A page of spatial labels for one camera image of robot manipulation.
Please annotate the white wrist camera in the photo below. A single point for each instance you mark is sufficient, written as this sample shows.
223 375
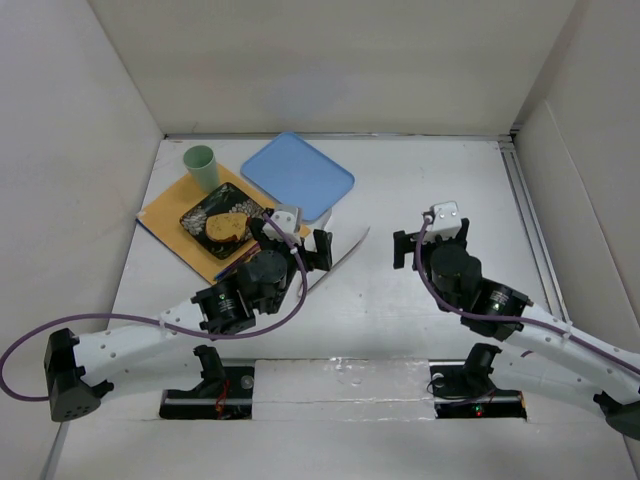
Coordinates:
284 223
445 216

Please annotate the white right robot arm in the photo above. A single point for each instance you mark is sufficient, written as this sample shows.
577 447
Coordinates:
558 360

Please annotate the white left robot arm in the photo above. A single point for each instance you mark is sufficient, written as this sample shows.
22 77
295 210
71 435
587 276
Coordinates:
82 371

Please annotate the gold spoon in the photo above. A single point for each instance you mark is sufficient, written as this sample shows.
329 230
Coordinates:
236 263

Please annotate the black floral square plate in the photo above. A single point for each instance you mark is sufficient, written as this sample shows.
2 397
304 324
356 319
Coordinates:
225 199

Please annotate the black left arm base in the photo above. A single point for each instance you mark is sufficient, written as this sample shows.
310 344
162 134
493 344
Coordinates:
225 392

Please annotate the blue plastic tray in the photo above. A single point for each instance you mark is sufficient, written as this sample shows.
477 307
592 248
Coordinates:
293 172

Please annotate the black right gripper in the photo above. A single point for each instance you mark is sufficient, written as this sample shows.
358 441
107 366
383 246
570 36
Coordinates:
420 241

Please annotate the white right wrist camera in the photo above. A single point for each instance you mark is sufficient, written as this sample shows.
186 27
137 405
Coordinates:
445 216

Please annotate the orange placemat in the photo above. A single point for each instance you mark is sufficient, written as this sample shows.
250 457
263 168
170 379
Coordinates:
162 219

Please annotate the toasted bread slice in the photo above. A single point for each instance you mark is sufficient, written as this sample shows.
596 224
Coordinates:
226 227

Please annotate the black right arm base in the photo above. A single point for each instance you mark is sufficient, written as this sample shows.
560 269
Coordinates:
462 389

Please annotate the metal tongs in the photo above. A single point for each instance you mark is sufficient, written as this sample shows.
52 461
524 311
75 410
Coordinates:
348 235

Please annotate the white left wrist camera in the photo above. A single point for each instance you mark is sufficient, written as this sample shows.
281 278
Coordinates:
284 223

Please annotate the green plastic cup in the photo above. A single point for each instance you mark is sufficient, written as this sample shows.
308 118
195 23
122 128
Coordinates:
201 163

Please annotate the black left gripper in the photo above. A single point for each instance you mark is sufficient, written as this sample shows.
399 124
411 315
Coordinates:
304 251

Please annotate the aluminium frame rail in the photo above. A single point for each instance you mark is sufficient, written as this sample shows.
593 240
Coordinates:
552 292

